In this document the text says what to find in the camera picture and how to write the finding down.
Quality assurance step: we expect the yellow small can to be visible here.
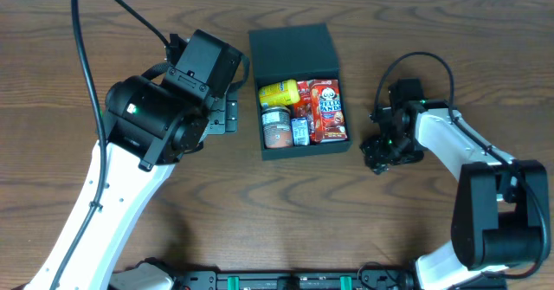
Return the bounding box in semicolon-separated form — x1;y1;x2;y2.
258;79;300;108

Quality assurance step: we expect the right black cable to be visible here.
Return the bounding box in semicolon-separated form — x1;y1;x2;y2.
371;50;553;280

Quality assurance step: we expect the red Hello Panda box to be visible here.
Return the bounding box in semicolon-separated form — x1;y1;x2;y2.
309;80;348;144

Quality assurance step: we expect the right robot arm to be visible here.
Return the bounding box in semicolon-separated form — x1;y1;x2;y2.
360;79;551;289

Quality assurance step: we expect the dark green box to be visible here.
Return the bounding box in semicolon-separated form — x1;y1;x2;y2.
248;23;353;161

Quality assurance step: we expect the red Pringles can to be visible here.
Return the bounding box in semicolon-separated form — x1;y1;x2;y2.
261;106;293;149

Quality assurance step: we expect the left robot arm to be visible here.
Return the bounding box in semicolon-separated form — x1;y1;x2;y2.
26;29;250;289

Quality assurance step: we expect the black mounting rail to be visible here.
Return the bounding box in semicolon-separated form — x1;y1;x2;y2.
107;259;416;290

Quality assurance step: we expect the black clip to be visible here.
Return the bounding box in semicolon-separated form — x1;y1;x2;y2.
363;149;389;175

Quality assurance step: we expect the red candy bag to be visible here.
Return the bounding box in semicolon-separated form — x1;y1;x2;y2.
293;81;315;142

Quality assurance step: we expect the small blue packet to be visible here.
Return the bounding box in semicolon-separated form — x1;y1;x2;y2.
291;117;310;146

